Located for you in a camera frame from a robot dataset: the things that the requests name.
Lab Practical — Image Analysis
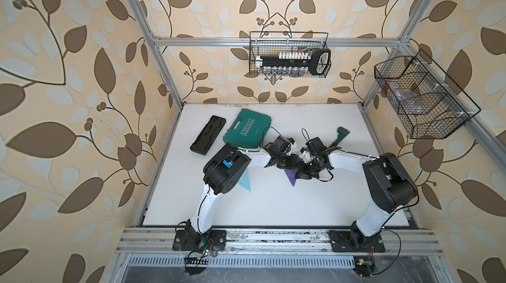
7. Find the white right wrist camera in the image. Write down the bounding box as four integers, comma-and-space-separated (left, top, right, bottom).
300, 148, 313, 163

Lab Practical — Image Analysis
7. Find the aluminium frame post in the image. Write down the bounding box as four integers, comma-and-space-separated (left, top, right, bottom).
361, 0, 453, 109
126, 0, 184, 110

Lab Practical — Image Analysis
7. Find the aluminium frame right side rail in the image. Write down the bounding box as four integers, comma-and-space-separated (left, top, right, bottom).
423, 59, 505, 172

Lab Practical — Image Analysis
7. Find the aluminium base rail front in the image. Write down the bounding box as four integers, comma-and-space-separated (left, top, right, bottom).
116, 227, 444, 257

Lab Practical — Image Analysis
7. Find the aluminium frame post right rear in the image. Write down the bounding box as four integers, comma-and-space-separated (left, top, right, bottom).
361, 0, 453, 109

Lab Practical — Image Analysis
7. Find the green plastic tool case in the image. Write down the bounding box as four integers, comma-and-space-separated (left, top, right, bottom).
223, 109, 271, 149

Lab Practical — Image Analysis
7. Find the black wire basket right wall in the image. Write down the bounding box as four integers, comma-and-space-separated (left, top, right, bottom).
374, 49, 471, 139

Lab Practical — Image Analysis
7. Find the aluminium frame rear crossbar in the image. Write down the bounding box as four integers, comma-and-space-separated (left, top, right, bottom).
153, 37, 402, 48

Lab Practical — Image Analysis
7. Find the plastic bag in basket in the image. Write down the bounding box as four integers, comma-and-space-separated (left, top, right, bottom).
387, 87, 426, 115

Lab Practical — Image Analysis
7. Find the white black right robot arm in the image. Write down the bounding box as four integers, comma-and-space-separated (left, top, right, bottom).
296, 138, 419, 247

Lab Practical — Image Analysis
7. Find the black socket set holder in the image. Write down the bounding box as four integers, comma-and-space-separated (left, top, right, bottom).
253, 48, 332, 77

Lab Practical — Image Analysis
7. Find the black wire basket rear wall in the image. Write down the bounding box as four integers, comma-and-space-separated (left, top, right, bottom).
249, 31, 332, 78

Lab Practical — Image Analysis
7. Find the black foam tool tray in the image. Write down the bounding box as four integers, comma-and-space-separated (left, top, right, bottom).
190, 115, 226, 155

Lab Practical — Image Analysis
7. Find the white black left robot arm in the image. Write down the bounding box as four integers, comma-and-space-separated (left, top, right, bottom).
184, 135, 299, 240

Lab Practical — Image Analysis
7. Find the small circuit board left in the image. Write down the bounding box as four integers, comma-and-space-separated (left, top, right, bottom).
184, 250, 213, 276

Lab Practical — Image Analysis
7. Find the small circuit board right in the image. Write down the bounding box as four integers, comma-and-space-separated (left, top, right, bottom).
353, 256, 376, 278

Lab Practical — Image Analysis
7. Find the small circuit board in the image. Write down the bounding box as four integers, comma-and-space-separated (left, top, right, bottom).
353, 256, 376, 278
184, 250, 213, 276

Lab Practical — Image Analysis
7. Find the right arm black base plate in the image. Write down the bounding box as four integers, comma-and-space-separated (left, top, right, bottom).
328, 230, 386, 253

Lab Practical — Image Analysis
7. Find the aluminium frame post left rear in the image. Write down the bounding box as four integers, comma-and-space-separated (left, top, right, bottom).
126, 0, 184, 110

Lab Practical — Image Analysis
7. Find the black wire basket wall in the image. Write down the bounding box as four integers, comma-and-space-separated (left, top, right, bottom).
249, 31, 332, 78
374, 49, 471, 139

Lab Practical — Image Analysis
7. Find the purple square paper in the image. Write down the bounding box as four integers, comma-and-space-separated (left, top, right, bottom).
285, 169, 299, 186

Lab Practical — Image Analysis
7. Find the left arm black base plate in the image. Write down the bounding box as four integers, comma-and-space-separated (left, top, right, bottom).
172, 230, 227, 251

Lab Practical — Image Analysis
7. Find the light blue square paper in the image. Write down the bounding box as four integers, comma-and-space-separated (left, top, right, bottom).
238, 170, 251, 192

